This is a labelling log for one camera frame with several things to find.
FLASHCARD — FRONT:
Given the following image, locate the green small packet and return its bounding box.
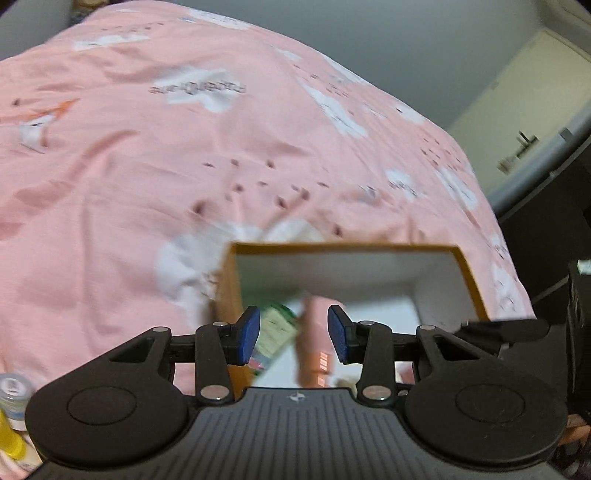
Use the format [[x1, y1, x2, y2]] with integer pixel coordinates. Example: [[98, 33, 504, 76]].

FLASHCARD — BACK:
[[249, 303, 298, 376]]

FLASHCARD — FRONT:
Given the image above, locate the pink printed bed quilt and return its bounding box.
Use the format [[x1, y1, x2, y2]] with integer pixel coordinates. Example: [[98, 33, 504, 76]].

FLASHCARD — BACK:
[[1, 2, 531, 384]]

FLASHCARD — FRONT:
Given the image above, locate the grey white cream jar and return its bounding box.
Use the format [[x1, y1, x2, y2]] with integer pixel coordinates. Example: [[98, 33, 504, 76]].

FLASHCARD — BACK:
[[0, 373, 34, 432]]

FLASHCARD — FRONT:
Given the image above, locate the yellow bulb-shaped bottle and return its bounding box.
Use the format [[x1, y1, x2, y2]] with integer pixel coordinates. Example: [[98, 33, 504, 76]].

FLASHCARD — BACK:
[[0, 411, 26, 461]]

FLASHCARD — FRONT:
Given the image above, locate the white paper tea sachet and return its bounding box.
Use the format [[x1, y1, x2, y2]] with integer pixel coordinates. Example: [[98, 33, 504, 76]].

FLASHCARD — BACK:
[[295, 296, 342, 388]]

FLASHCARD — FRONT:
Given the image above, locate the cream door with handle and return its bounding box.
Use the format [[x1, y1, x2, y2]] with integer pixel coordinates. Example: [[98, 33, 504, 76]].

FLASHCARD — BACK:
[[449, 29, 590, 195]]

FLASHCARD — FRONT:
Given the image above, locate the orange cardboard box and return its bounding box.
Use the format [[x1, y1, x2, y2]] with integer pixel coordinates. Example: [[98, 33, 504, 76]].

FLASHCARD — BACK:
[[215, 243, 488, 395]]

